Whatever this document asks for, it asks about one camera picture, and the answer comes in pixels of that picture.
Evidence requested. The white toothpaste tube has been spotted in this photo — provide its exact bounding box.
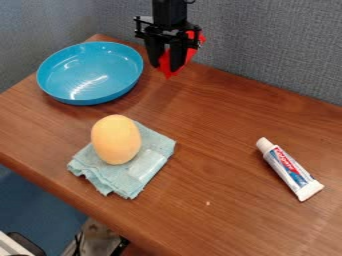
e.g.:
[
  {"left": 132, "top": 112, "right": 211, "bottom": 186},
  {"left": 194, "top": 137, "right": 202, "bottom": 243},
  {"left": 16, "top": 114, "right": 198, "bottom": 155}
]
[{"left": 257, "top": 137, "right": 325, "bottom": 202}]

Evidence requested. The orange egg-shaped sponge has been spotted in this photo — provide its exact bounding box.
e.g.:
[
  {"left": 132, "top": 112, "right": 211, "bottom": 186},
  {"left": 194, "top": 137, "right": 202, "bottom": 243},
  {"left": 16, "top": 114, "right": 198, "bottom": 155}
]
[{"left": 91, "top": 114, "right": 142, "bottom": 165}]

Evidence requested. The blue plate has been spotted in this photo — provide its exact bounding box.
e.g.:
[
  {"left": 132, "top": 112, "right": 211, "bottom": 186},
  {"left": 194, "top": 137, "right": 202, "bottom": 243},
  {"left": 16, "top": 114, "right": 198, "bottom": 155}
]
[{"left": 36, "top": 41, "right": 144, "bottom": 106}]

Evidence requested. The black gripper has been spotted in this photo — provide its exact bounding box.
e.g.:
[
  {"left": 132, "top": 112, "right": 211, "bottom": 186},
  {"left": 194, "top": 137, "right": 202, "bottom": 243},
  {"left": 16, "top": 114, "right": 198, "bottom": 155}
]
[{"left": 134, "top": 0, "right": 202, "bottom": 72}]

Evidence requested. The grey object under table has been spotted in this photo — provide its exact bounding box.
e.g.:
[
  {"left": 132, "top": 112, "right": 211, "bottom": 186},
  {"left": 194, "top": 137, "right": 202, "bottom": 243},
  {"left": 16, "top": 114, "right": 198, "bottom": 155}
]
[{"left": 61, "top": 219, "right": 130, "bottom": 256}]

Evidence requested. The light blue folded cloth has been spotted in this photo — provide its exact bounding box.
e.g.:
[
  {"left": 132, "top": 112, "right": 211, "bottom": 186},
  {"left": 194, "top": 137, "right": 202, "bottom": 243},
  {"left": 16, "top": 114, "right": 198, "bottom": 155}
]
[{"left": 67, "top": 122, "right": 176, "bottom": 199}]

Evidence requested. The red plastic block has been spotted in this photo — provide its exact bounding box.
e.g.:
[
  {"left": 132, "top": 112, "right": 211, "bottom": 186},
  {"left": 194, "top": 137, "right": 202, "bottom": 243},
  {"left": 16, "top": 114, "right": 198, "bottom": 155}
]
[{"left": 158, "top": 31, "right": 206, "bottom": 79}]

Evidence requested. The clear small plastic piece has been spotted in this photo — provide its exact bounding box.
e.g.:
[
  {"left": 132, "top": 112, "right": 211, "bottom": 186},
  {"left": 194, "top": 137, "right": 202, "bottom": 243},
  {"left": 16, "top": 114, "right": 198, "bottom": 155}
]
[{"left": 128, "top": 149, "right": 167, "bottom": 182}]

